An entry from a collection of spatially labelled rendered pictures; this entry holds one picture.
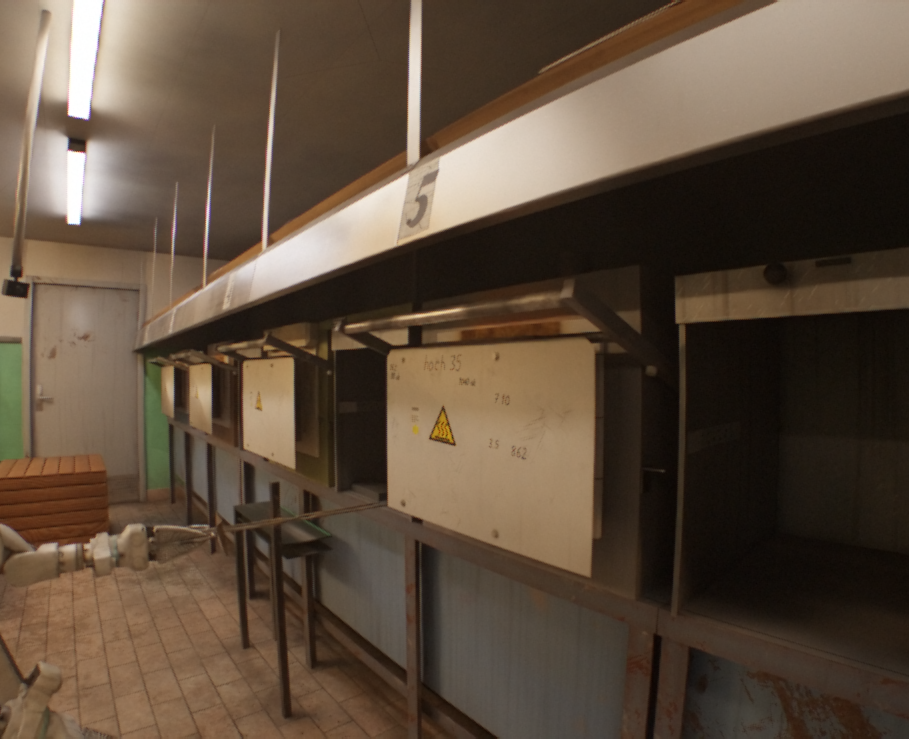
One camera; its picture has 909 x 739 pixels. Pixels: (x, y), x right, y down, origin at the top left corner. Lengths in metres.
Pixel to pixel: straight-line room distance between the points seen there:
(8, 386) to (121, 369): 0.98
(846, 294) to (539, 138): 0.47
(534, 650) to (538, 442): 0.59
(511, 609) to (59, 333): 4.90
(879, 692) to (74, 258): 5.70
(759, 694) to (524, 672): 0.57
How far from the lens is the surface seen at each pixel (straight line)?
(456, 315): 0.89
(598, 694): 1.24
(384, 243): 0.96
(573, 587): 1.08
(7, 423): 5.52
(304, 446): 2.03
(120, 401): 5.52
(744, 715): 1.08
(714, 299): 0.85
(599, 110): 0.69
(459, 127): 0.96
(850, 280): 0.80
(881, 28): 0.59
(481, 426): 1.00
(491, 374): 0.97
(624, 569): 1.00
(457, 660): 1.56
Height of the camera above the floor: 1.27
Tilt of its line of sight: 1 degrees up
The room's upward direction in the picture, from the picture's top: straight up
